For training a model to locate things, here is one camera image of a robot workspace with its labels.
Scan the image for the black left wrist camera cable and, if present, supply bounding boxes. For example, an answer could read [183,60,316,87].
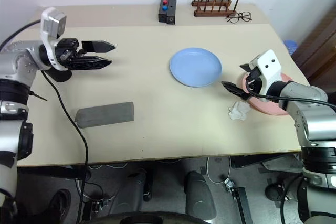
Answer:
[0,19,44,49]

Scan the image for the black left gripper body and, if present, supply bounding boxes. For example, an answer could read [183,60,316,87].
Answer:
[55,38,81,65]

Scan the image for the black metal strut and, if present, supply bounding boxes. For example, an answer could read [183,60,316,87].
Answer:
[230,187,255,224]

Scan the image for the crumpled white tissue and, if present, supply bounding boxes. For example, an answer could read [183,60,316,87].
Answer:
[227,100,250,121]

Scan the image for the blue round plate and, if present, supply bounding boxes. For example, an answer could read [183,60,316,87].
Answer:
[169,47,223,88]

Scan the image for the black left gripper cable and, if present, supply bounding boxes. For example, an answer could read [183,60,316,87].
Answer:
[39,69,89,209]

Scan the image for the blue water jug cap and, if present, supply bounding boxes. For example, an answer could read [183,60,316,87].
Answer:
[283,39,299,57]

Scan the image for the dark thin-framed eyeglasses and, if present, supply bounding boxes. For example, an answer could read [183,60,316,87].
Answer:
[226,11,253,24]

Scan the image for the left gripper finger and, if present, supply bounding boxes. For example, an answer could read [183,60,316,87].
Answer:
[80,40,117,54]
[65,56,114,72]

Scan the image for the dark brown furniture panel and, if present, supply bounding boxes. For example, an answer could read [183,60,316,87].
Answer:
[291,6,336,84]

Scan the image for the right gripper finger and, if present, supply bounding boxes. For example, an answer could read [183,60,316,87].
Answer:
[239,63,254,74]
[221,81,249,101]

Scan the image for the black box with round hole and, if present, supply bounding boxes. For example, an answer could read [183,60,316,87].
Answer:
[165,0,177,25]

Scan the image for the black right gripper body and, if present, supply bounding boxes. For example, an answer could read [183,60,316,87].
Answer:
[245,67,265,101]

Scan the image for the pink round plate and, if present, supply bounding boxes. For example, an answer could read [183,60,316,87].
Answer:
[241,73,293,116]

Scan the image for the black table frame bar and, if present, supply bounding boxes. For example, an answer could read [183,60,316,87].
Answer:
[18,167,90,180]
[230,155,302,170]

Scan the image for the thin black pointed strip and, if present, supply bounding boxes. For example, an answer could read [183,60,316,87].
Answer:
[28,91,48,102]

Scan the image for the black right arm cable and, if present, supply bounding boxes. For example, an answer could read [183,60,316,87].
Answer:
[245,90,336,111]

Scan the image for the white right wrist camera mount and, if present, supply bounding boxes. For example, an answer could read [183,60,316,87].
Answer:
[248,49,283,97]

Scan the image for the white floor cable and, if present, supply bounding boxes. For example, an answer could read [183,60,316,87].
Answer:
[206,157,232,186]

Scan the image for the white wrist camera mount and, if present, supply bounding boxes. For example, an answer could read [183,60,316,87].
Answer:
[39,6,68,71]
[248,49,283,97]

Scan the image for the black box with coloured buttons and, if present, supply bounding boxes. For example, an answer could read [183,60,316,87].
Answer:
[158,0,169,23]

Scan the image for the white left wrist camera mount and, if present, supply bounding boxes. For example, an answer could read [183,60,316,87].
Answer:
[39,6,68,71]

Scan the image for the black looped cable bundle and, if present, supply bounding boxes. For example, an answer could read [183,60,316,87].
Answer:
[278,178,310,224]

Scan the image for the black floor cable tangle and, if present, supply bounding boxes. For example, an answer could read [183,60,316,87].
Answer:
[76,179,116,219]

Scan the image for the silver metal clamp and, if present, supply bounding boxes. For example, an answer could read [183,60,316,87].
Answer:
[223,178,236,192]

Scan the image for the grey felt glasses case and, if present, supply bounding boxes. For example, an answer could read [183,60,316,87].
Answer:
[75,101,135,130]

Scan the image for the dark grey rounded shape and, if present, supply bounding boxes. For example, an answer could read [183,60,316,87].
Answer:
[183,170,218,219]

